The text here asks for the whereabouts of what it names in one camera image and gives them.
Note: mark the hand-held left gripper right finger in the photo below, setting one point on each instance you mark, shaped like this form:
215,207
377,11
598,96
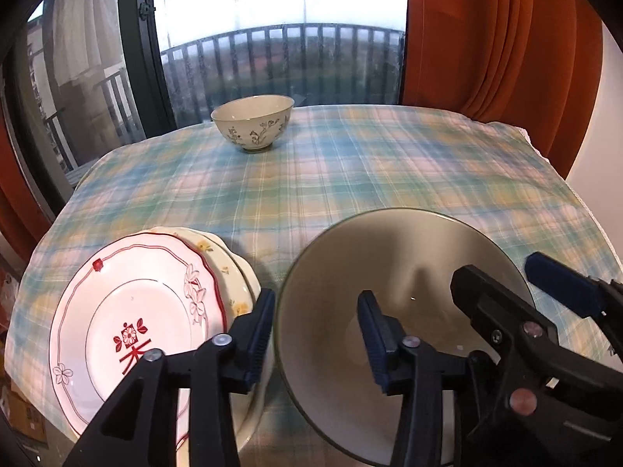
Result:
372,345

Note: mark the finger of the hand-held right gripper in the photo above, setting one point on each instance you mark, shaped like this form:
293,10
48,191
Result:
559,282
506,311

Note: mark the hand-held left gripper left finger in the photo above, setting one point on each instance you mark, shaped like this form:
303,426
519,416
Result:
255,345

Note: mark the yellow flower plate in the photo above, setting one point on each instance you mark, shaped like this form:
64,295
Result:
228,277
246,428

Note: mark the cream floral bowl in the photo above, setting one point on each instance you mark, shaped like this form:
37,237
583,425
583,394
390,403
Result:
253,129
389,253

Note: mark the white plate with red pattern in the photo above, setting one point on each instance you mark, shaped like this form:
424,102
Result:
112,301

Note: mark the plaid tablecloth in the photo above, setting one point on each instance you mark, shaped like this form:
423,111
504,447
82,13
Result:
365,170

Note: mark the cardboard box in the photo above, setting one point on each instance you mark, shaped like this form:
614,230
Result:
27,413

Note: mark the orange curtain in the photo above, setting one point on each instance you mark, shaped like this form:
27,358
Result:
486,34
19,204

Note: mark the black balcony railing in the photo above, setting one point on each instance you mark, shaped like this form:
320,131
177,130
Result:
301,25

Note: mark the apartment building outside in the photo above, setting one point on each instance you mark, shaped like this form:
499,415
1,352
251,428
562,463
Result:
36,68

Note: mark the white sheer curtain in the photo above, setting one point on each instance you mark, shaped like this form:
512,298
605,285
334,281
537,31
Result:
82,19

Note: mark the dark green window frame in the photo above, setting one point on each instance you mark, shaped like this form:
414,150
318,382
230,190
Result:
138,58

